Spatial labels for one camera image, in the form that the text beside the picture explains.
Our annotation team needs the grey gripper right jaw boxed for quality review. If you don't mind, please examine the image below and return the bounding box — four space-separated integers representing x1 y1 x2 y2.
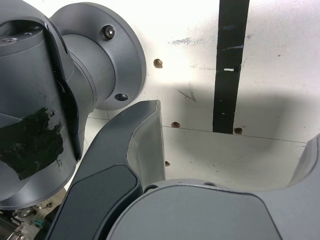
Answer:
107 133 320 240

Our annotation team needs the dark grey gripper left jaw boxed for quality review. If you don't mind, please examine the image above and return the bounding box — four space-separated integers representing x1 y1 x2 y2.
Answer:
47 99 166 240

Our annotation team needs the black tape strip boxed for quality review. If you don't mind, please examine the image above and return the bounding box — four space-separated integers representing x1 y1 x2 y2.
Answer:
212 0 250 134

